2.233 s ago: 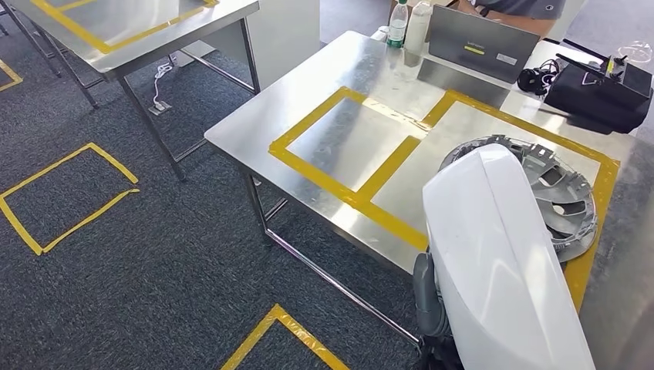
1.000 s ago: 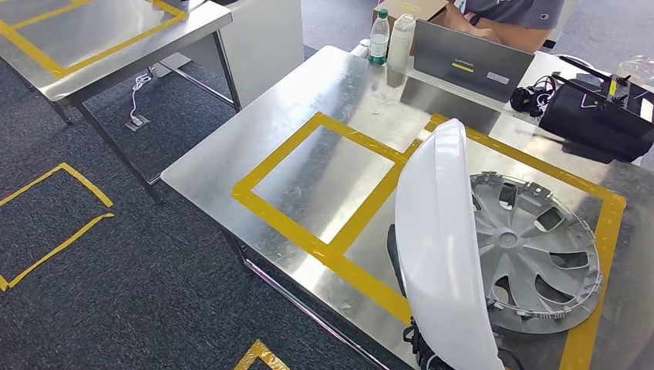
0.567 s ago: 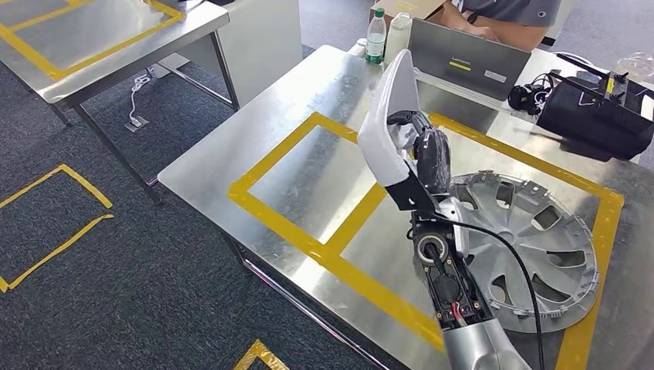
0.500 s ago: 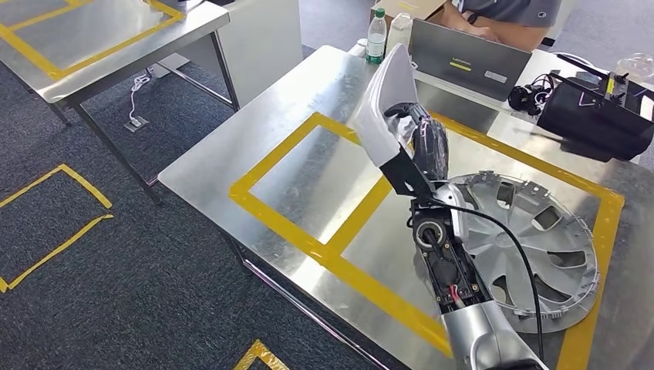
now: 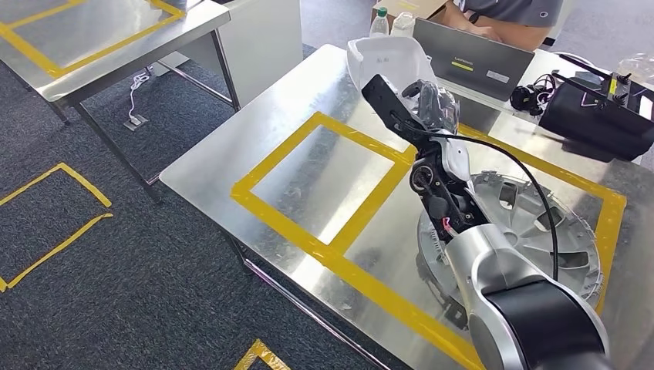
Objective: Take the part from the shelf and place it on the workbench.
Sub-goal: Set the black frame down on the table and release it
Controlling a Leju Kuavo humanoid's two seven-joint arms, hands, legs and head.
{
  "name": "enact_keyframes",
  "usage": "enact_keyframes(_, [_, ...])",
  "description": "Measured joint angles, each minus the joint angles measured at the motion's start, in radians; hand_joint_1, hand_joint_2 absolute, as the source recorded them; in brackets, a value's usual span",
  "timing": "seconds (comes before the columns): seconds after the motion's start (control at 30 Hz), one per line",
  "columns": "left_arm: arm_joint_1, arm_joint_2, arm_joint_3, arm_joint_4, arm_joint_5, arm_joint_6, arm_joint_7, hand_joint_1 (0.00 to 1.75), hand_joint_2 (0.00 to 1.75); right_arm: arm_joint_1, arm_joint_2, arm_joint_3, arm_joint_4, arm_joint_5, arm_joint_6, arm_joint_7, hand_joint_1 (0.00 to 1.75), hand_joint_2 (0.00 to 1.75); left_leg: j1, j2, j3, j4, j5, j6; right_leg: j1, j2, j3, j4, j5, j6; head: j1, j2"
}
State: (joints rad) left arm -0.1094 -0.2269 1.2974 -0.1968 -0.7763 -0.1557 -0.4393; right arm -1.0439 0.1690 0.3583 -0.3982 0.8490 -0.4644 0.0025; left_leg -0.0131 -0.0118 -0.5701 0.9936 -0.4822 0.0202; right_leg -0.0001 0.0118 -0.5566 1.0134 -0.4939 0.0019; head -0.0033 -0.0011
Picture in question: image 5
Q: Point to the grey wheel hubcap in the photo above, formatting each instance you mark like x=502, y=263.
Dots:
x=531, y=224

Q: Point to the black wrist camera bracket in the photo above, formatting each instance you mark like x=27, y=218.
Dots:
x=380, y=94

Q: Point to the black remote controller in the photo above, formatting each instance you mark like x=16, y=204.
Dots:
x=587, y=122

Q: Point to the yellow workbench tape marking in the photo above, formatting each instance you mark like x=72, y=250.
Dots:
x=368, y=286

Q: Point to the clear plastic wrap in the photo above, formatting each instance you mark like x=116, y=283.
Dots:
x=636, y=66

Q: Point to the yellow floor tape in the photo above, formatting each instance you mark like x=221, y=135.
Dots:
x=260, y=352
x=81, y=181

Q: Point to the grey floor socket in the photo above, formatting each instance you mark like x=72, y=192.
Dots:
x=136, y=122

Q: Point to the white desk panel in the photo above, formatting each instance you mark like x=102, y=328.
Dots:
x=265, y=41

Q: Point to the grey laptop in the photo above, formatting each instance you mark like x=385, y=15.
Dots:
x=470, y=56

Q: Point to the cardboard box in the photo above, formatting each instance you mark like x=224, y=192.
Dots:
x=408, y=7

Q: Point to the person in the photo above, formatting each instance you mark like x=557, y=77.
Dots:
x=511, y=10

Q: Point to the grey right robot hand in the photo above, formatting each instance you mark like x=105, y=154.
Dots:
x=439, y=110

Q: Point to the yellow table tape marking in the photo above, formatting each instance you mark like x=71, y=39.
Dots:
x=53, y=70

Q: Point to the silver and black right robot arm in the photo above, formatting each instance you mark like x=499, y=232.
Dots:
x=511, y=265

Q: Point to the white plastic bottle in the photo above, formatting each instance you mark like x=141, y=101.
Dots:
x=402, y=25

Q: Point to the clear bottle green cap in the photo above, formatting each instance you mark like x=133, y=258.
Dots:
x=378, y=25

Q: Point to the steel workbench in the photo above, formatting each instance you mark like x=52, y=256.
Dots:
x=306, y=173

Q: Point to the white plastic shell part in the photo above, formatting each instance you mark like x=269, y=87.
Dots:
x=388, y=56

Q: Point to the steel table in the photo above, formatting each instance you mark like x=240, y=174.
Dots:
x=128, y=30

